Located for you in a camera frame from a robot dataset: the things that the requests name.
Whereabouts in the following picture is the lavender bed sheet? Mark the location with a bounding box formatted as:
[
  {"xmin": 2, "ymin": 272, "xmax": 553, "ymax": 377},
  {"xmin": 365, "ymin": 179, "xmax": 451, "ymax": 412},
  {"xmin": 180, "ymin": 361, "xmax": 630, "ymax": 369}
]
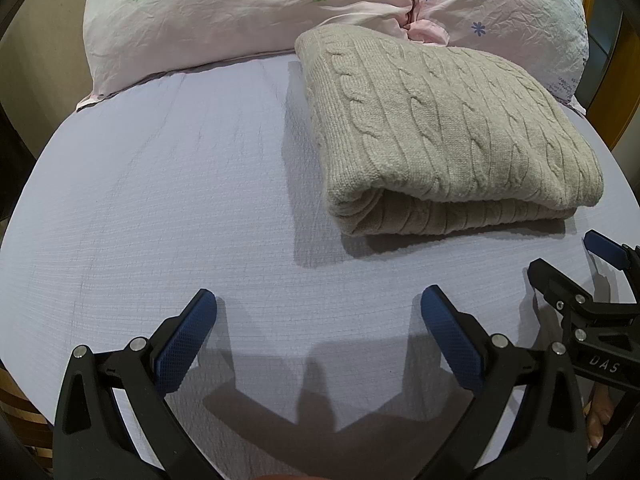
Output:
[{"xmin": 0, "ymin": 52, "xmax": 640, "ymax": 480}]

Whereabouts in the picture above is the pink floral pillow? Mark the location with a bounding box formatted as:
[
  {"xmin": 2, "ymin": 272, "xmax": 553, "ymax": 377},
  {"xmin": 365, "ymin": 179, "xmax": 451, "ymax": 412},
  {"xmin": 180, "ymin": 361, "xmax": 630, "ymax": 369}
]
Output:
[
  {"xmin": 76, "ymin": 0, "xmax": 418, "ymax": 112},
  {"xmin": 409, "ymin": 0, "xmax": 591, "ymax": 108}
]

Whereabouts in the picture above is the wooden framed panel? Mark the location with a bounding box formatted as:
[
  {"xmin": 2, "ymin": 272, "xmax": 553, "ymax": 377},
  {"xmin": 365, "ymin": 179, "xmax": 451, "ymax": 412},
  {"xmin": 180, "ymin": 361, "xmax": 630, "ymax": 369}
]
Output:
[{"xmin": 581, "ymin": 0, "xmax": 640, "ymax": 152}]

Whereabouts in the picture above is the person's right hand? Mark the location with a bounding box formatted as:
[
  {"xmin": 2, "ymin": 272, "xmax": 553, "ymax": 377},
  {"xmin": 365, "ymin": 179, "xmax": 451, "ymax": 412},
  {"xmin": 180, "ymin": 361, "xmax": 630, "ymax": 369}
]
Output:
[{"xmin": 584, "ymin": 384, "xmax": 617, "ymax": 450}]

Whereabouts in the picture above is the wooden bed frame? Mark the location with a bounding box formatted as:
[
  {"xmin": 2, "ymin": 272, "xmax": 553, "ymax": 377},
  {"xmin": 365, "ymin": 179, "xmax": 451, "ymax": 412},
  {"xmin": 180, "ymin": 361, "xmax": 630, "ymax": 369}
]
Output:
[{"xmin": 0, "ymin": 360, "xmax": 55, "ymax": 478}]

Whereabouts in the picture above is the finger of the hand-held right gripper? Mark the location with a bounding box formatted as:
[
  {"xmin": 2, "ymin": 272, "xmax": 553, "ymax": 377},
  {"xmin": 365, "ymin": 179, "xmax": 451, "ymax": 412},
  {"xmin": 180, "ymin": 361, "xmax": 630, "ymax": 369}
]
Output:
[
  {"xmin": 527, "ymin": 258, "xmax": 640, "ymax": 332},
  {"xmin": 583, "ymin": 229, "xmax": 640, "ymax": 276}
]

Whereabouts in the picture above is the beige cable knit sweater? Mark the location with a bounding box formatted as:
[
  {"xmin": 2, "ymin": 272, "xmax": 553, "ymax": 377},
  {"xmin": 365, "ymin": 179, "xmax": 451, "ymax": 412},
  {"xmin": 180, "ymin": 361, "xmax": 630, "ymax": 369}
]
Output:
[{"xmin": 294, "ymin": 25, "xmax": 605, "ymax": 237}]

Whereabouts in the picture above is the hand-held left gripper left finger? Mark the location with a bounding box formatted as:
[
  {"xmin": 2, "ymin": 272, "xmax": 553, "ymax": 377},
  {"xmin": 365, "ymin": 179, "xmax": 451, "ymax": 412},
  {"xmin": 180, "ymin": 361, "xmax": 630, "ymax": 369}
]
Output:
[{"xmin": 52, "ymin": 287, "xmax": 222, "ymax": 480}]

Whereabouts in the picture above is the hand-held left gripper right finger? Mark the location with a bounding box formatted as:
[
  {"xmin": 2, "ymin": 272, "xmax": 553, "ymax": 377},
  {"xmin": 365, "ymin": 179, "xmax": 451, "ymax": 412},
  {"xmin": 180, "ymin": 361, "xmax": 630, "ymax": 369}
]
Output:
[{"xmin": 420, "ymin": 284, "xmax": 589, "ymax": 480}]

